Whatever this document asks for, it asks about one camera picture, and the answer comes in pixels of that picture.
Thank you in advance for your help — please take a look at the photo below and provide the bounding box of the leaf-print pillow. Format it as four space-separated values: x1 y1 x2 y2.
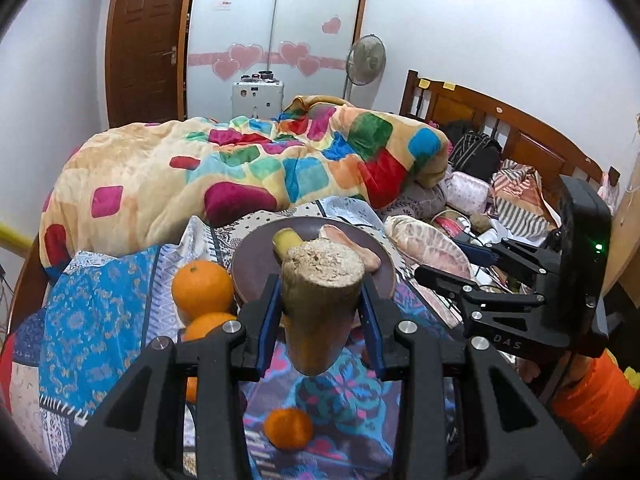
384 215 473 286

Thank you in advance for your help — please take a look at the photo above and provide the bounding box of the beige cut sugarcane piece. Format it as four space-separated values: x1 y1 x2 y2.
281 240 366 377

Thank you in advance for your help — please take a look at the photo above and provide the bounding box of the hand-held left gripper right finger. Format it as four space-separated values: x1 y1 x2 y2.
357 276 584 480

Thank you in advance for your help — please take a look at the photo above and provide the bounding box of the brown wooden door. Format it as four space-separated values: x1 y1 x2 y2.
104 0 193 129

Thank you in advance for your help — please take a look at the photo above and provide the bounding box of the small tangerine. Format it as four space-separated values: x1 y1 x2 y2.
263 407 315 451

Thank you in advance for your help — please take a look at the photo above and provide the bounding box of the pink floral pillow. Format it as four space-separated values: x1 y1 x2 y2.
445 171 493 213

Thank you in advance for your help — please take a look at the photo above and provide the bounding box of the grey patterned pillow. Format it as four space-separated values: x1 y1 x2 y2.
395 180 451 218

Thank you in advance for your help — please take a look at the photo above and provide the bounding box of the short yellow sugarcane piece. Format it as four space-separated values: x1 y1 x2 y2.
272 228 304 264

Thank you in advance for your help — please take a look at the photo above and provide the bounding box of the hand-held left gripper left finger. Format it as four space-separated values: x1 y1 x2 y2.
57 274 284 480

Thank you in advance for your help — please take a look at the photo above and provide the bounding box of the pink fruit slice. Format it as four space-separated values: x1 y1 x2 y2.
318 224 382 272

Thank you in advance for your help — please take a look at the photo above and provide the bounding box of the white cable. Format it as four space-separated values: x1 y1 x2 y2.
430 209 481 246

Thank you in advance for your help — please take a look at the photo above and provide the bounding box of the person's right forearm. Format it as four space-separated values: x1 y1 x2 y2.
550 349 640 457

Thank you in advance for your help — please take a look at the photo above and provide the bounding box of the striped cloth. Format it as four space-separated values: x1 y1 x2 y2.
490 159 563 235

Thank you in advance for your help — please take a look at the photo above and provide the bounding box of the wooden bed headboard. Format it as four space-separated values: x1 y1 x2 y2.
398 70 604 196

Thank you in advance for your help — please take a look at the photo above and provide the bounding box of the black bag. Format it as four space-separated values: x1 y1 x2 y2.
442 120 503 185

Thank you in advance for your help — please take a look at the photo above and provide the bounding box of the blue patterned bed sheet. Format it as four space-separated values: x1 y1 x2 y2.
0 197 466 480

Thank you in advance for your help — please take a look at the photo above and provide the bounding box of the colourful checked blanket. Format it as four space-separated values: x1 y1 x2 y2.
39 95 451 281

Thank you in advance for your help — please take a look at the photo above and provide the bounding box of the brown round plate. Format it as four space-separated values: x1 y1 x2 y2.
230 217 396 312

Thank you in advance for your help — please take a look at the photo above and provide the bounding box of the frosted glass heart-sticker door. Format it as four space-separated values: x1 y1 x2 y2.
181 0 373 121

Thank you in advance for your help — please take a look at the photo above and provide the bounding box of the standing fan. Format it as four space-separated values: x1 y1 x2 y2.
342 34 387 103

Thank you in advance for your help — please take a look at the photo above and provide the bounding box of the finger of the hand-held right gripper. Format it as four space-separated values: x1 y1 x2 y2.
452 238 563 289
413 265 548 359

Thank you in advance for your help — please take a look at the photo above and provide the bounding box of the large orange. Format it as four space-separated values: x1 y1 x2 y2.
171 260 236 320

